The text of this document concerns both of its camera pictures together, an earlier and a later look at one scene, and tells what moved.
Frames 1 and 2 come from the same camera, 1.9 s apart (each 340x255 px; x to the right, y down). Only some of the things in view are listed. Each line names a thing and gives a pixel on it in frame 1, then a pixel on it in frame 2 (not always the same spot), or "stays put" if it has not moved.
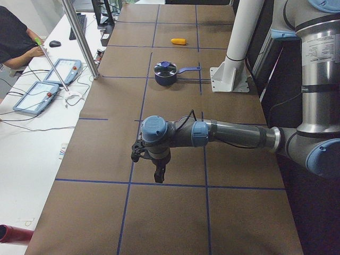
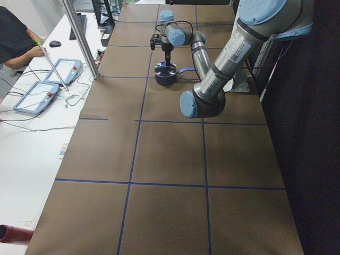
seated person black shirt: (18, 44) stays put
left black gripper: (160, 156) -> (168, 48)
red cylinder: (11, 234) stays put
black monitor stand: (109, 23) stays put
